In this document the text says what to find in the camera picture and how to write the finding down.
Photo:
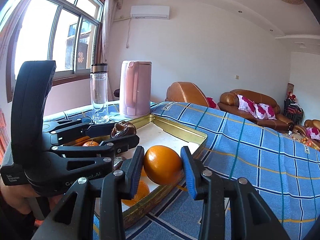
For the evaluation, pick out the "person's left hand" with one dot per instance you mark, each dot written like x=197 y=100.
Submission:
x=17 y=196

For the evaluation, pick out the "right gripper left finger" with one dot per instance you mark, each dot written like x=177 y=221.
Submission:
x=117 y=186

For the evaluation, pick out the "pink electric kettle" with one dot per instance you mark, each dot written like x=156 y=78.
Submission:
x=135 y=88

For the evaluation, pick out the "brown leather three-seat sofa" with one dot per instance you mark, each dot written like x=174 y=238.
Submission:
x=229 y=103

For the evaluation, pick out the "brown leather armchair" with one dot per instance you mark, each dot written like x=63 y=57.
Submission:
x=308 y=123
x=186 y=92

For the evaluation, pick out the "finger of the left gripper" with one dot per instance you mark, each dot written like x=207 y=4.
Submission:
x=108 y=148
x=59 y=133

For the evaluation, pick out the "brown dried mangosteen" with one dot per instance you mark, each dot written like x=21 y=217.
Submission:
x=118 y=161

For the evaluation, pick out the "brown leather armchair right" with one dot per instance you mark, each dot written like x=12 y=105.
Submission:
x=308 y=123

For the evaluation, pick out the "coffee table with fruits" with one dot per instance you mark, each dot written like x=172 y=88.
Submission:
x=302 y=138

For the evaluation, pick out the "dark mangosteen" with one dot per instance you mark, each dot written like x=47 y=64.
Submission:
x=122 y=129

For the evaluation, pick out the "white air conditioner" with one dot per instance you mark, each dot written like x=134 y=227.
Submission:
x=150 y=11

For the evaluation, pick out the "gold metal tin tray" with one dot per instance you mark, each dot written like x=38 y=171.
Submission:
x=156 y=130

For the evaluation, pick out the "pink cushion on armchair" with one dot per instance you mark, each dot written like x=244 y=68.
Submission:
x=313 y=133

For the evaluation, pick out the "red cushion on armchair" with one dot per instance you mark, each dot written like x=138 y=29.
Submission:
x=212 y=103

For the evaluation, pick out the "pink floral cushion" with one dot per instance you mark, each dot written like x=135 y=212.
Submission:
x=246 y=105
x=264 y=112

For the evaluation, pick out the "pink curtain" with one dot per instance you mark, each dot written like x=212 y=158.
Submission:
x=109 y=12

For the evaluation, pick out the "small orange tangerine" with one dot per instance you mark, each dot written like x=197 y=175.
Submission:
x=162 y=165

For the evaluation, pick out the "pink floral cushion left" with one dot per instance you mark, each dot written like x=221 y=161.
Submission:
x=246 y=105

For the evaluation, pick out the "stacked chairs with clothes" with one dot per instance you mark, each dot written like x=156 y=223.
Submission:
x=292 y=109

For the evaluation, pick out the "window with frame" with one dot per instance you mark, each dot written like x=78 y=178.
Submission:
x=65 y=31

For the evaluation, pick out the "brown leather armchair left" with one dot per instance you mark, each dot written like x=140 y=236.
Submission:
x=186 y=92

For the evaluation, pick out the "large orange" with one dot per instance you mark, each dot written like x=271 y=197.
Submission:
x=78 y=142

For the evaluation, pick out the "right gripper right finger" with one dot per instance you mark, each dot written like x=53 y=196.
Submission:
x=203 y=184

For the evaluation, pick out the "clear glass water bottle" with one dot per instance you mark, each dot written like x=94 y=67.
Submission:
x=98 y=86

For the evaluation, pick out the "pink floral cushion right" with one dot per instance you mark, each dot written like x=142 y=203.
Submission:
x=264 y=112

